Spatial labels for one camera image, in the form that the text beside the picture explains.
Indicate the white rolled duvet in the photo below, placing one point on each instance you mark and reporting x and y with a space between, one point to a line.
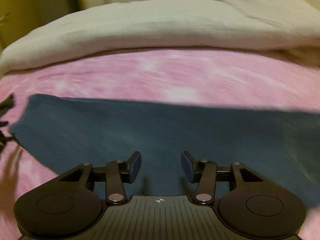
284 29

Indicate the pink floral bed sheet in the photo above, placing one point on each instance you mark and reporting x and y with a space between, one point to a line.
202 77

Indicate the blue denim jeans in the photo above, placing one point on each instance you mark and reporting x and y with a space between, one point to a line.
62 133

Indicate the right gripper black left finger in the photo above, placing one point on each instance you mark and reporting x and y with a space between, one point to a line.
118 173

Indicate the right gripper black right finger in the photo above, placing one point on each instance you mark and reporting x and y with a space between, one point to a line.
203 173

